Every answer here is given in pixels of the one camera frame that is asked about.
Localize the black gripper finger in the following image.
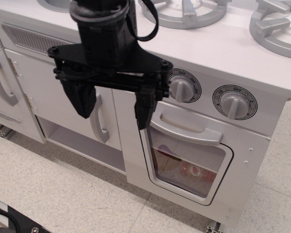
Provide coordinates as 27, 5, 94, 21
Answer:
61, 79, 97, 118
134, 87, 157, 130

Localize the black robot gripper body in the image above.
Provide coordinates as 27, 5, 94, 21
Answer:
47, 20, 174, 102

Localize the silver oven door handle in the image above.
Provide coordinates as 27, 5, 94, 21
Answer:
150, 112, 223, 146

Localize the white toy oven door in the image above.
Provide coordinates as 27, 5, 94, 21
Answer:
113, 90, 270, 228

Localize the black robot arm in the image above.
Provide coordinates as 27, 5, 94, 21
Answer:
48, 0, 173, 130

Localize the middle grey oven knob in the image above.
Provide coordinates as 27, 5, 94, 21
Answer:
169, 68, 202, 103

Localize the grey oven knob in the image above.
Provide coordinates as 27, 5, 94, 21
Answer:
169, 68, 202, 103
212, 85, 258, 120

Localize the right grey oven knob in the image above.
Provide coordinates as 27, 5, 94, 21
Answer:
212, 85, 258, 120

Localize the white cabinet door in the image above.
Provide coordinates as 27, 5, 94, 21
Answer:
5, 49, 121, 150

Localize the silver toy sink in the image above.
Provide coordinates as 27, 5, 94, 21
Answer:
37, 0, 70, 13

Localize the white left appliance door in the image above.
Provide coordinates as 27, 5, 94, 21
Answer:
0, 48, 46, 143

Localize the silver vent grille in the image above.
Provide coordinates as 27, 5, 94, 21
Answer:
0, 22, 81, 62

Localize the red orange toy can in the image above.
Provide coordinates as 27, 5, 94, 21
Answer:
180, 163, 217, 182

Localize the left silver stove burner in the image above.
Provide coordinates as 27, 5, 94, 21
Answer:
138, 0, 231, 30

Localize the silver stove burner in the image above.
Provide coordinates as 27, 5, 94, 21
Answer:
138, 0, 231, 30
249, 0, 291, 58

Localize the white toy kitchen unit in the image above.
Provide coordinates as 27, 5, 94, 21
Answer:
0, 0, 291, 223

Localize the right silver stove burner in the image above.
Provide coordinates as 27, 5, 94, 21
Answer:
249, 0, 291, 58

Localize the silver cabinet door handle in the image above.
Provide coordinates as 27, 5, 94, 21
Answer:
89, 94, 110, 144

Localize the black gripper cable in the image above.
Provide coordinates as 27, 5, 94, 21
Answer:
126, 0, 160, 42

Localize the left aluminium frame rail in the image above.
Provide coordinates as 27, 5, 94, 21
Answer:
0, 124, 15, 140

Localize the aluminium frame rail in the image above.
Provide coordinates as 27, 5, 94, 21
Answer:
206, 220, 227, 233
0, 124, 15, 140

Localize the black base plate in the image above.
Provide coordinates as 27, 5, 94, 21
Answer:
0, 206, 50, 233

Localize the right aluminium frame rail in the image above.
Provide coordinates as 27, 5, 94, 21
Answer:
206, 220, 227, 233

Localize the black floor cable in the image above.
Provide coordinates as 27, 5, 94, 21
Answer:
0, 208, 17, 230

